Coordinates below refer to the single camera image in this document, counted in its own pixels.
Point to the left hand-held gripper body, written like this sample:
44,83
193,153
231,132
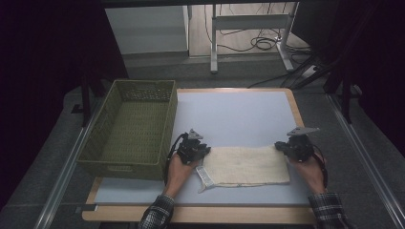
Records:
189,151

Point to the aluminium floor rail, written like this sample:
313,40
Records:
63,178
366,159

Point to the white cabinet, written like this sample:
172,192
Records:
146,30

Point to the dark curtain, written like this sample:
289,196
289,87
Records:
375,47
38,63

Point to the black stand leg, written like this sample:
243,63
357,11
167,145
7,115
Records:
346,101
85,105

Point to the person's right hand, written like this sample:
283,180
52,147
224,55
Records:
313,176

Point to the pale grey table mat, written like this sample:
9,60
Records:
235,117

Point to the person's left hand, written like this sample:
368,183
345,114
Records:
178,176

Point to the white power strip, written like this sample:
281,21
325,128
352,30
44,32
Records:
309,71

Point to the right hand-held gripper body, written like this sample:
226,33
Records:
301,148

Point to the white metal desk frame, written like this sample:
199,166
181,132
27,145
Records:
251,22

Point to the green plastic basket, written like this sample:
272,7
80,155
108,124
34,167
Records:
108,167

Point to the cream cloth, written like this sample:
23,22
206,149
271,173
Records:
248,165

